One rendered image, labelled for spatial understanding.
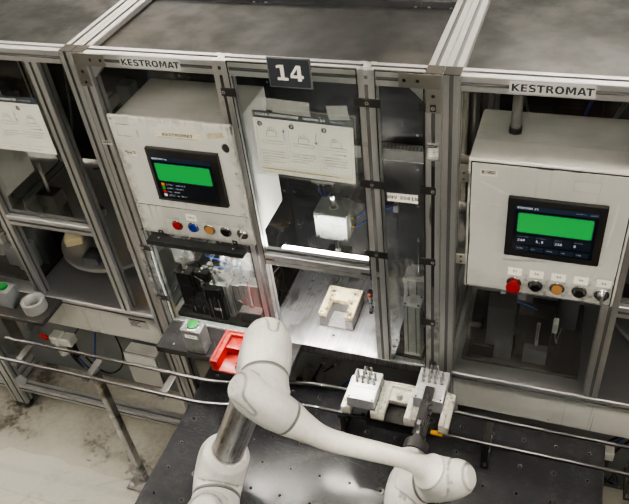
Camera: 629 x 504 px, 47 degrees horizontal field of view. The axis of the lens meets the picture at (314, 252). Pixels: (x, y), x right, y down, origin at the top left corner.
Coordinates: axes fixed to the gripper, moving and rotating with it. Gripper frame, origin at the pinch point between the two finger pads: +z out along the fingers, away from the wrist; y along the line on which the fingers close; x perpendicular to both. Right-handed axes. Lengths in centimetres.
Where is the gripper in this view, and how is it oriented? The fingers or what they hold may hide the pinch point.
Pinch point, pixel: (428, 400)
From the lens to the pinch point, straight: 241.4
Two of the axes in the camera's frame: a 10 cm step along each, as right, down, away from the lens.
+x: -9.4, -1.4, 3.1
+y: -1.1, -7.4, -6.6
